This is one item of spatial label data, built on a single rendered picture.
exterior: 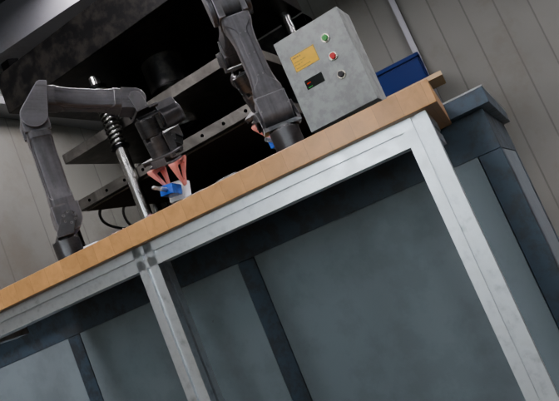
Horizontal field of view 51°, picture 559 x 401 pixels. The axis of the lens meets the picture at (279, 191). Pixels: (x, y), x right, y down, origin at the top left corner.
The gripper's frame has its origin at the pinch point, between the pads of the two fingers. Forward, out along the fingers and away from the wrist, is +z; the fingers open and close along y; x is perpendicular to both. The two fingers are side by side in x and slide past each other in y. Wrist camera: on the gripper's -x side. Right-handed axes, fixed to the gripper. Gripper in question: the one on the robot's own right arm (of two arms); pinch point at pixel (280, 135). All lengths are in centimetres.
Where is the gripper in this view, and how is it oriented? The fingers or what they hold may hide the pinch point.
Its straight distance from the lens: 159.5
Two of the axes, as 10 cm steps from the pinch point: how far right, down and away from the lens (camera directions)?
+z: 5.4, 7.9, 2.9
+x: -1.9, 4.5, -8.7
